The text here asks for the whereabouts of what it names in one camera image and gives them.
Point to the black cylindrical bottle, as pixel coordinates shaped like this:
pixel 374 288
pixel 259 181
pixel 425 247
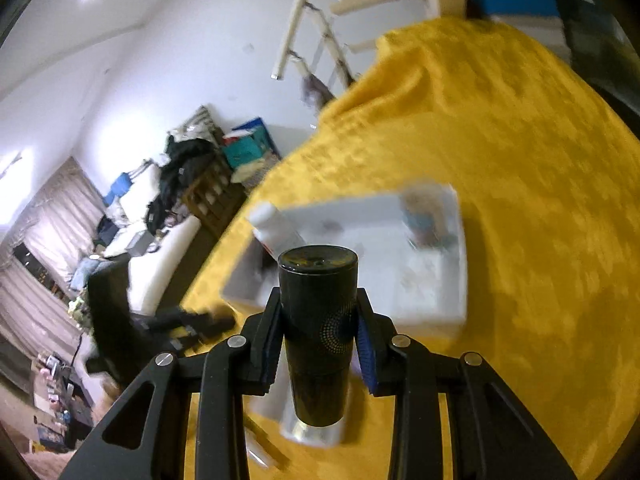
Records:
pixel 318 286

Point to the red white supplement bottle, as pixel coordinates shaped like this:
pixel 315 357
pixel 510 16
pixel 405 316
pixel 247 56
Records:
pixel 273 230

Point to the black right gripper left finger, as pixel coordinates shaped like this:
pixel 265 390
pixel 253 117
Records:
pixel 264 336

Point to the black clothes pile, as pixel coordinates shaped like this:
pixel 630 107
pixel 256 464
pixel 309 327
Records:
pixel 187 160

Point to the blue white storage boxes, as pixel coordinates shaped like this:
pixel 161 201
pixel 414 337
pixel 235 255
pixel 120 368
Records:
pixel 568 28

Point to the clear toothpick jar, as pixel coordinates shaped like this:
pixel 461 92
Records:
pixel 423 215

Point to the white wooden chair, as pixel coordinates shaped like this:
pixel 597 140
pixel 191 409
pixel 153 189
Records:
pixel 328 40

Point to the pile of boxes and books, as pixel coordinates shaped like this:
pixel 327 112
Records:
pixel 250 152

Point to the wooden slatted rack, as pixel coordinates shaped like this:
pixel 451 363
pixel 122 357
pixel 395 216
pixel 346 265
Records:
pixel 213 198

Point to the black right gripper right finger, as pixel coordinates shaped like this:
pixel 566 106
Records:
pixel 374 347

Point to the beige curtain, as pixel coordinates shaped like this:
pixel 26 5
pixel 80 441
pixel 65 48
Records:
pixel 58 226

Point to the white cardboard tray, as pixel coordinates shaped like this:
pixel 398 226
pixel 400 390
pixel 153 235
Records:
pixel 422 290

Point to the yellow floral tablecloth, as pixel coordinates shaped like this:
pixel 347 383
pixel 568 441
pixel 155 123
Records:
pixel 548 182

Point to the white cushion bench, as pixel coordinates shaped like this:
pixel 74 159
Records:
pixel 149 275

